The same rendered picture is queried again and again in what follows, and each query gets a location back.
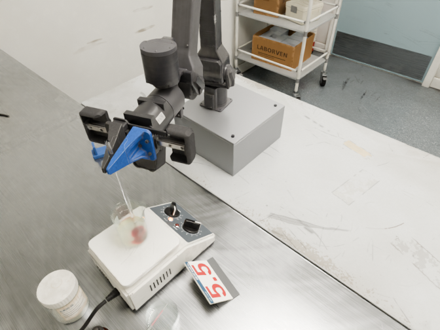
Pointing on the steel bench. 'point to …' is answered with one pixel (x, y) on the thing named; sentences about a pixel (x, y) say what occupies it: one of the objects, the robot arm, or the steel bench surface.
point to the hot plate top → (130, 267)
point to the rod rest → (97, 151)
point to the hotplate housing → (173, 264)
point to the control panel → (180, 222)
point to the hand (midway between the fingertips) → (119, 155)
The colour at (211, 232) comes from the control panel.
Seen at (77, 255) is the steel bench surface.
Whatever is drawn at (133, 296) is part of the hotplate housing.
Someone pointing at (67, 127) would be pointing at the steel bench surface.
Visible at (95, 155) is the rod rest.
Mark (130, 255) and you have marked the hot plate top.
